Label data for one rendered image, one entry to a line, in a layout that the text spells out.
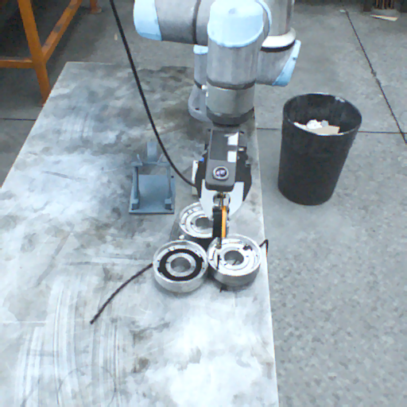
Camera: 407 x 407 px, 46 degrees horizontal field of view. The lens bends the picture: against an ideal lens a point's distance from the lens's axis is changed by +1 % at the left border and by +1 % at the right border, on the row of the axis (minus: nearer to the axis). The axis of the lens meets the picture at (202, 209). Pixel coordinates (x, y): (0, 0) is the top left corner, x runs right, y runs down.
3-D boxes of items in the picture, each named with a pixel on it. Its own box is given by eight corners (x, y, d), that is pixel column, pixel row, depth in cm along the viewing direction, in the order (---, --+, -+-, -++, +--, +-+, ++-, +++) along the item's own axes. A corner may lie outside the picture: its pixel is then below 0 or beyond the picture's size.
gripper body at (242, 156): (245, 159, 86) (251, 96, 79) (246, 185, 79) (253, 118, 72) (203, 156, 86) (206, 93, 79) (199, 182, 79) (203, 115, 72)
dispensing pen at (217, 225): (209, 280, 87) (213, 192, 82) (210, 270, 91) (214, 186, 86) (221, 281, 87) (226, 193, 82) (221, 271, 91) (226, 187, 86)
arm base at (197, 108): (189, 94, 141) (189, 62, 134) (240, 95, 141) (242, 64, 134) (186, 122, 130) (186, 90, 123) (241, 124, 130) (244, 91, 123)
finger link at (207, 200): (213, 204, 90) (222, 163, 84) (211, 223, 85) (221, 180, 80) (197, 202, 90) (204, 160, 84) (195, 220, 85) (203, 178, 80)
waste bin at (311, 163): (345, 212, 221) (370, 136, 191) (273, 210, 221) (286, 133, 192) (333, 166, 245) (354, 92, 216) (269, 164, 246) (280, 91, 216)
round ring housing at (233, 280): (230, 298, 88) (230, 284, 85) (195, 263, 94) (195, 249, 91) (270, 271, 93) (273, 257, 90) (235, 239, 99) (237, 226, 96)
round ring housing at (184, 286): (161, 302, 87) (160, 288, 84) (148, 261, 94) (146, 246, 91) (215, 288, 89) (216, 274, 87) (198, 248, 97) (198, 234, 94)
